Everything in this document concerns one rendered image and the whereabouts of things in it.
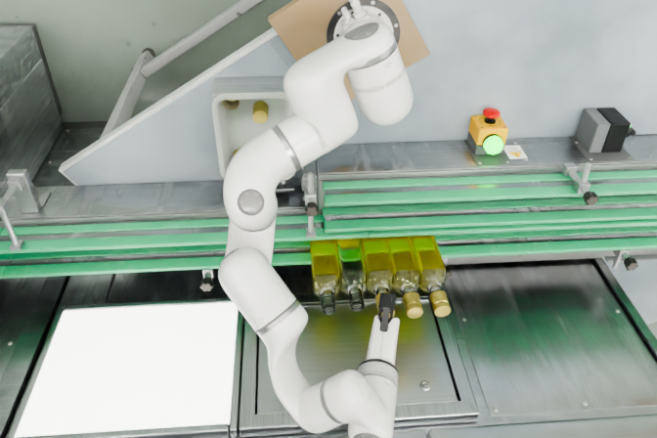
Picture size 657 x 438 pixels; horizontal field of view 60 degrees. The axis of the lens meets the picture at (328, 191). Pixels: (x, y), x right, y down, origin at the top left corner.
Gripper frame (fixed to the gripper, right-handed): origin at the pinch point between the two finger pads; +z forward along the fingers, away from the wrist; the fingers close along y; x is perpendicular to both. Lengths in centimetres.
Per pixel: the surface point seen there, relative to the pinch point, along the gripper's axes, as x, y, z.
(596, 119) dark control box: -43, 24, 46
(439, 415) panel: -12.8, -12.0, -13.6
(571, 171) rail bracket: -37, 16, 35
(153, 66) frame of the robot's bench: 83, 10, 77
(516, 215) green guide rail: -26.8, 6.8, 28.7
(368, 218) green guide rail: 6.8, 5.8, 21.5
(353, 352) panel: 5.8, -13.0, -1.6
